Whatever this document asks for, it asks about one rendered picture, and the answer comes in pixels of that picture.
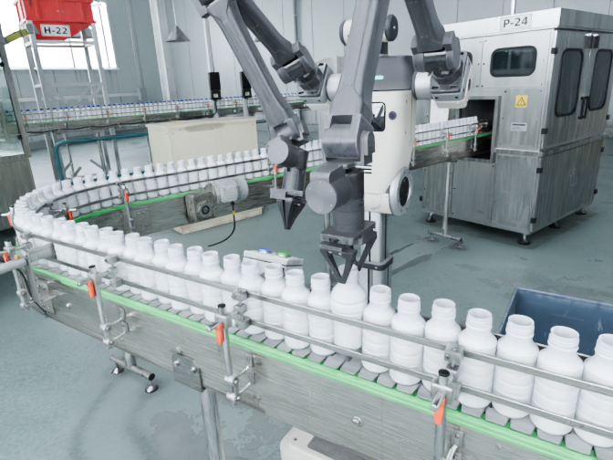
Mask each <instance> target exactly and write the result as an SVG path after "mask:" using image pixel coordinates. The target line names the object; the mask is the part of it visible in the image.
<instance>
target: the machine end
mask: <svg viewBox="0 0 613 460"><path fill-rule="evenodd" d="M444 28H445V31H453V30H454V32H455V35H456V36H457V37H458V38H459V40H460V45H461V50H465V51H467V54H468V56H469V59H470V61H471V63H472V66H473V71H474V73H473V82H472V86H471V91H470V96H469V99H468V103H467V106H466V107H465V108H460V109H450V117H449V120H458V119H463V118H470V117H477V120H478V121H479V120H486V119H489V120H490V119H494V121H491V122H488V124H487V126H493V128H492V129H489V130H484V131H493V135H492V146H491V151H490V152H483V153H479V154H475V155H472V156H468V157H464V158H461V159H458V161H457V162H452V166H451V181H450V197H449V213H448V217H450V218H456V219H460V220H464V221H468V222H473V223H476V224H481V225H488V226H491V227H496V228H500V229H504V230H508V231H513V232H516V233H521V234H522V235H523V239H519V240H517V244H519V245H523V246H528V245H531V242H530V241H529V240H526V236H527V235H531V234H532V233H534V232H536V231H538V230H540V229H542V228H544V227H546V226H548V227H550V228H555V229H558V228H561V225H558V224H557V223H556V222H557V220H559V219H561V218H563V217H565V216H567V215H570V214H572V213H574V212H575V214H587V212H585V211H583V207H585V206H587V205H589V204H592V202H593V201H594V195H595V194H596V193H597V189H596V184H597V174H598V168H599V163H600V157H601V153H602V152H603V151H604V149H605V147H602V145H603V139H606V138H608V137H610V133H604V131H605V128H606V123H607V120H609V116H610V115H608V107H609V102H610V96H611V90H612V85H613V16H611V15H604V14H599V13H592V12H587V11H580V10H575V9H568V8H563V7H559V8H553V9H547V10H541V11H534V12H529V13H522V14H516V15H510V16H498V17H493V18H486V19H481V20H474V21H468V22H462V23H456V24H449V25H444ZM484 131H482V132H484ZM445 173H446V162H442V163H438V164H434V165H431V166H427V167H423V176H422V196H420V201H421V208H422V211H423V212H426V213H429V214H430V218H426V219H425V221H426V222H428V223H434V222H436V219H434V218H432V215H433V214H438V215H442V216H443V206H444V189H445Z"/></svg>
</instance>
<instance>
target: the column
mask: <svg viewBox="0 0 613 460"><path fill-rule="evenodd" d="M150 7H151V19H152V25H153V32H154V38H155V45H156V51H157V58H158V64H159V71H160V77H161V89H162V96H163V101H166V104H168V102H167V100H170V101H171V104H172V101H173V100H175V103H177V101H176V100H178V99H177V92H176V85H175V78H174V71H173V64H172V57H171V44H170V42H165V40H166V39H167V37H168V35H169V30H168V24H167V16H166V9H165V3H164V0H150Z"/></svg>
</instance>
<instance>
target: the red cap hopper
mask: <svg viewBox="0 0 613 460"><path fill-rule="evenodd" d="M92 3H94V2H93V0H15V1H14V2H13V6H15V7H16V13H17V17H18V22H19V24H24V23H28V24H32V25H33V24H35V26H36V28H37V30H38V31H39V34H35V31H34V34H29V35H26V36H24V37H23V38H22V39H23V44H24V48H25V52H26V59H27V63H28V67H29V71H30V75H31V79H32V83H33V87H34V92H35V95H36V103H37V106H38V110H39V112H40V109H44V108H43V104H42V99H41V96H40V92H39V91H41V92H42V93H43V98H44V102H45V106H46V109H49V110H50V111H51V112H52V109H51V105H50V100H49V99H52V100H53V101H55V102H56V103H58V100H57V99H55V98H54V97H52V96H51V95H50V94H48V92H47V90H49V91H51V92H52V93H53V94H55V95H56V96H57V97H59V98H60V99H62V100H63V101H64V102H66V103H68V100H66V99H65V98H63V97H62V96H61V95H59V94H58V93H57V92H55V91H54V90H53V89H52V88H54V87H78V86H88V87H87V88H86V89H85V91H84V92H83V93H82V94H81V96H80V97H79V98H78V101H79V102H80V101H81V100H82V99H83V98H84V96H85V95H86V94H87V93H88V91H89V90H90V89H91V92H92V95H91V97H90V98H89V99H88V101H90V102H91V101H92V100H93V102H94V105H95V109H96V108H97V105H98V104H99V100H98V95H97V94H98V93H99V91H100V90H101V88H102V92H103V98H104V102H105V105H106V108H108V104H110V103H109V94H108V89H107V83H106V79H105V73H104V68H103V63H102V57H101V53H100V47H99V38H98V33H97V28H96V24H97V21H95V20H94V16H93V11H92V6H91V4H92ZM88 27H90V28H91V33H92V38H93V41H87V37H86V32H85V28H88ZM78 32H80V34H81V40H82V41H74V40H67V39H69V38H70V37H72V36H74V35H75V34H77V33H78ZM27 37H29V39H30V41H29V42H28V39H27ZM38 44H82V45H38ZM92 46H94V48H95V53H96V58H97V63H98V68H99V77H100V82H95V80H94V76H93V70H92V66H91V61H90V55H89V51H88V48H89V47H92ZM31 47H32V49H33V53H34V57H35V62H36V69H37V73H38V77H39V81H40V84H37V79H36V72H35V68H34V64H33V59H32V56H31V51H30V48H31ZM39 47H73V48H83V49H84V54H85V59H86V64H87V69H88V77H89V82H77V83H48V84H46V81H45V76H44V72H43V68H42V64H41V59H40V56H39V51H38V48H39ZM97 85H99V86H98V88H97V89H96V86H97ZM45 139H46V143H47V150H48V154H49V159H50V162H51V166H52V171H53V174H54V178H55V183H60V180H59V176H58V172H57V165H56V161H55V156H54V153H53V148H52V144H51V140H50V136H49V134H45ZM111 142H112V147H113V152H114V157H115V163H116V167H117V174H121V170H120V169H121V164H120V159H119V149H118V144H117V139H113V140H111ZM101 145H102V150H103V154H104V159H105V164H106V165H105V166H106V171H107V175H108V176H109V171H113V170H111V168H110V163H109V154H108V149H107V143H106V140H105V141H101ZM58 155H59V159H60V163H61V167H62V172H63V175H64V179H65V180H70V181H71V182H72V181H73V178H75V177H81V178H84V177H85V176H84V175H87V174H83V175H77V174H78V173H79V172H80V170H81V169H82V167H80V166H79V167H78V168H77V170H76V171H75V172H74V174H73V175H72V176H71V177H67V176H66V171H67V169H68V168H69V166H70V165H71V164H72V162H69V163H68V165H67V166H66V167H64V163H63V159H62V154H61V150H60V146H59V148H58Z"/></svg>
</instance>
